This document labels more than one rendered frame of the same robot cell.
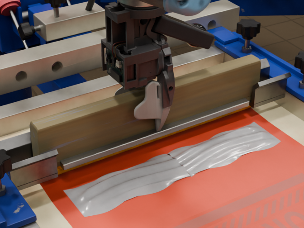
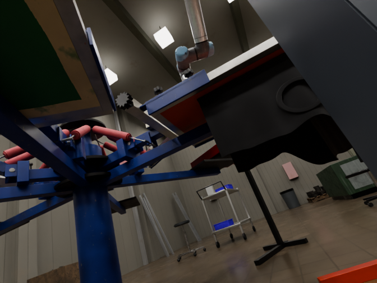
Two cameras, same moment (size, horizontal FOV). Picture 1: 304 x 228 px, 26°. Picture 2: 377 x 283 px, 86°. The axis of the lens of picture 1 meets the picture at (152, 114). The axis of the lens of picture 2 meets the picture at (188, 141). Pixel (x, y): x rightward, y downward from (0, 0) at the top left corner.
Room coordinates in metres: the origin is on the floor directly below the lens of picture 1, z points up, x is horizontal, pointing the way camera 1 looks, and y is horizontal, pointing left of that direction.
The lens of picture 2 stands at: (0.26, 0.77, 0.44)
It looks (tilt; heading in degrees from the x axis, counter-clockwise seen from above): 23 degrees up; 317
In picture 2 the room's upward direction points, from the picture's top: 20 degrees counter-clockwise
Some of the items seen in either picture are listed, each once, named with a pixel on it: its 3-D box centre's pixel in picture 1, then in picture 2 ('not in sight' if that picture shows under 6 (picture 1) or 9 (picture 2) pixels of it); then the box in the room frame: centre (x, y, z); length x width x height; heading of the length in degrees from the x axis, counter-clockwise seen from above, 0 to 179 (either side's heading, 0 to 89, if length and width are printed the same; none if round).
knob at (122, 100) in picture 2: not in sight; (126, 102); (0.91, 0.43, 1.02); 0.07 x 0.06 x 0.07; 32
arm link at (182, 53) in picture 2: not in sight; (185, 56); (0.79, 0.07, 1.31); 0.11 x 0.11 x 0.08; 48
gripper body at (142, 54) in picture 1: (137, 40); not in sight; (0.87, 0.02, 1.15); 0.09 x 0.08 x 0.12; 122
